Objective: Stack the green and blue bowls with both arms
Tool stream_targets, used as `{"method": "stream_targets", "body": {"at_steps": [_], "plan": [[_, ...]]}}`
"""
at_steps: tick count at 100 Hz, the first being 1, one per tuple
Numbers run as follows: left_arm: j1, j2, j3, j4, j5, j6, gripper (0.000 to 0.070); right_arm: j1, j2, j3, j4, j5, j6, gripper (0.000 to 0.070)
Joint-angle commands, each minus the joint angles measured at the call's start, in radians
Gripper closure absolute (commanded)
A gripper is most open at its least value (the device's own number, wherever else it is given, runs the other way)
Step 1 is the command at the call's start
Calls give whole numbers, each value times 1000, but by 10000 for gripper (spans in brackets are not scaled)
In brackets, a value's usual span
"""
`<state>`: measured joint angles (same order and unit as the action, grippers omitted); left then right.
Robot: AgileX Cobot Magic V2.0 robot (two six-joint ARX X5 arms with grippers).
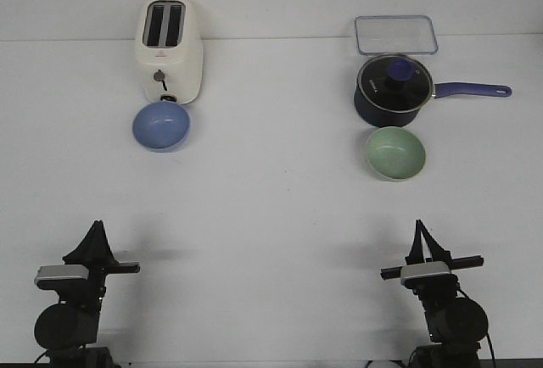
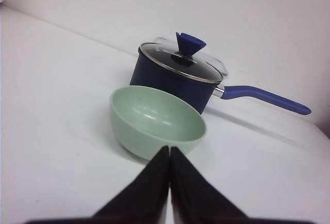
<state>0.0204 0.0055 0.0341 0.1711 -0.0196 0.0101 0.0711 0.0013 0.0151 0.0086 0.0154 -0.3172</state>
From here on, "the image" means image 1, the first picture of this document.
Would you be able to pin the green bowl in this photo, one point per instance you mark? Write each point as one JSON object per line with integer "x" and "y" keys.
{"x": 395, "y": 153}

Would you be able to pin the glass pot lid blue knob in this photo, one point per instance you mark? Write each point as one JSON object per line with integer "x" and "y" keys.
{"x": 395, "y": 83}

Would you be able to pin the white two-slot toaster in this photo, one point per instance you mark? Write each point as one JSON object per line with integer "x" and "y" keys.
{"x": 169, "y": 51}

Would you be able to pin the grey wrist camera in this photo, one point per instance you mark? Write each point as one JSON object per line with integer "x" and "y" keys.
{"x": 51, "y": 277}
{"x": 409, "y": 273}

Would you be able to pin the dark blue saucepan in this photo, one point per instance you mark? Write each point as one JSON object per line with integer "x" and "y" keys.
{"x": 383, "y": 118}

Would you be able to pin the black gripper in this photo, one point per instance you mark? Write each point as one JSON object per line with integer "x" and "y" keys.
{"x": 86, "y": 284}
{"x": 430, "y": 278}

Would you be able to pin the blue bowl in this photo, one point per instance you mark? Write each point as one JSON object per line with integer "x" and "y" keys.
{"x": 162, "y": 126}

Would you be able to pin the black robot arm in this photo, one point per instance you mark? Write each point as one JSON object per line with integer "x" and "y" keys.
{"x": 68, "y": 329}
{"x": 456, "y": 323}

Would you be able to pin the clear plastic container blue rim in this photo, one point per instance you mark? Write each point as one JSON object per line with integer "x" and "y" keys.
{"x": 406, "y": 34}

